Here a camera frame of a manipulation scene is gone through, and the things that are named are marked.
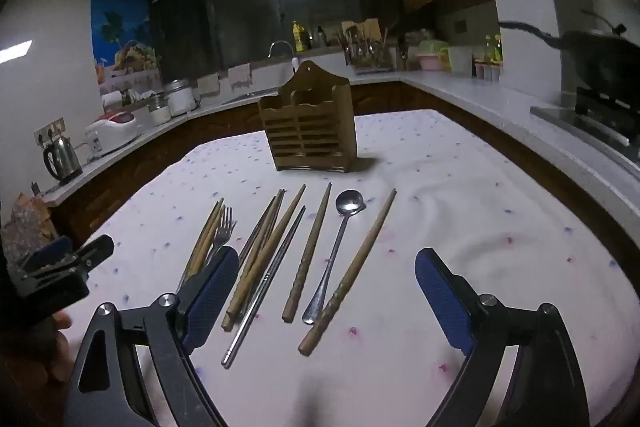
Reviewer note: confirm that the glass jar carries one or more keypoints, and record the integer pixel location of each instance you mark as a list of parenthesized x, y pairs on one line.
[(160, 109)]

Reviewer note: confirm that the yellow bottle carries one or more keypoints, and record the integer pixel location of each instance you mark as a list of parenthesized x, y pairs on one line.
[(298, 37)]

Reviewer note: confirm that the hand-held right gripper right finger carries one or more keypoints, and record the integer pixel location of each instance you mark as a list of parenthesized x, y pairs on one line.
[(442, 302)]

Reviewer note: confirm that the patterned cloth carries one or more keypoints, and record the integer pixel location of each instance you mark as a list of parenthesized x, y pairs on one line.
[(27, 222)]

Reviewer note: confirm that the gas stove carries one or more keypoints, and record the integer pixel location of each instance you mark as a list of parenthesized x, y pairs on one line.
[(600, 112)]

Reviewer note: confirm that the pink and green container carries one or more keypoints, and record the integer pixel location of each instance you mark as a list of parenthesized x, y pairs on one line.
[(431, 54)]

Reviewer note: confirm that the grey kitchen countertop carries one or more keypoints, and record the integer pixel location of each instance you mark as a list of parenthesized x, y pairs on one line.
[(450, 88)]

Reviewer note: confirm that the floral white tablecloth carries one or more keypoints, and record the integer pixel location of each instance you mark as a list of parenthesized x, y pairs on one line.
[(450, 207)]

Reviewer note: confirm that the wall outlet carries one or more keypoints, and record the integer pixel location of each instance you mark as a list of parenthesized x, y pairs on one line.
[(50, 129)]

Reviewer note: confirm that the white and red rice cooker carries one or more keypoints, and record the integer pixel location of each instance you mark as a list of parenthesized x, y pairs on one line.
[(112, 129)]

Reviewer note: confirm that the dish rack with utensils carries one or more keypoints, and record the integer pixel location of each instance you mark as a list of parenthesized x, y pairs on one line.
[(365, 52)]

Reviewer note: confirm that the seasoning bottles set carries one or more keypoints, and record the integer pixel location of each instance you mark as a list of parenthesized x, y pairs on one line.
[(489, 67)]

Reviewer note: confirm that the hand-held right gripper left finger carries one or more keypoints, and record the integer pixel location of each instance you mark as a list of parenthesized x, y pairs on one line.
[(210, 294)]

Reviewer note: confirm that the fruit and palm wall poster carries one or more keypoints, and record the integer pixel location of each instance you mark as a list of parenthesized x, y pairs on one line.
[(122, 37)]

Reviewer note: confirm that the person's left hand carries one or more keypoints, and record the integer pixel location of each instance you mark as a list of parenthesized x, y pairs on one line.
[(57, 324)]

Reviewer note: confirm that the white pot with lid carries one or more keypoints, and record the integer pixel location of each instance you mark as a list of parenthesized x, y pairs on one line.
[(180, 99)]

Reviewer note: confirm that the metal spoon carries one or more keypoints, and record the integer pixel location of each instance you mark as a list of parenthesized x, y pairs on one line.
[(350, 203)]

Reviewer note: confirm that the steel electric kettle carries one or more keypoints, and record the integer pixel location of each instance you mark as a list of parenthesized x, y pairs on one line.
[(62, 159)]

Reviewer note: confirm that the wooden slatted utensil holder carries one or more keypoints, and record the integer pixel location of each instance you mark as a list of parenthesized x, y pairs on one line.
[(312, 127)]

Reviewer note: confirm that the beige towel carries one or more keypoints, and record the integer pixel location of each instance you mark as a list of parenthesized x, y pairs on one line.
[(240, 77), (208, 84)]

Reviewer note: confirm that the black wok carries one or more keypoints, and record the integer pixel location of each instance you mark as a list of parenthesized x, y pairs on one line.
[(600, 57)]

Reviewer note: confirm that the dark window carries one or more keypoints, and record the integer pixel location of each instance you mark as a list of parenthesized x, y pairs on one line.
[(225, 17)]

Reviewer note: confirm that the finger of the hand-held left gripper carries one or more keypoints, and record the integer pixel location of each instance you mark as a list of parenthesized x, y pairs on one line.
[(50, 253), (92, 253)]

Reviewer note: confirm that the white soap bottle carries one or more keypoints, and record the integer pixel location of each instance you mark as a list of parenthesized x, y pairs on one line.
[(295, 64)]

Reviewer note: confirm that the metal chopstick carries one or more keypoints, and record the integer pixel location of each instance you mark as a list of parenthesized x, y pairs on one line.
[(270, 279), (265, 223), (257, 227)]

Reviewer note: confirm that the metal fork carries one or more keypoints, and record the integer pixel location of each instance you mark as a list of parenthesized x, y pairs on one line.
[(224, 232)]

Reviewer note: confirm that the wooden chopstick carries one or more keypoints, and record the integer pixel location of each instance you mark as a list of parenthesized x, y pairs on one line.
[(312, 247), (365, 257), (270, 252), (202, 239), (210, 234), (264, 242)]

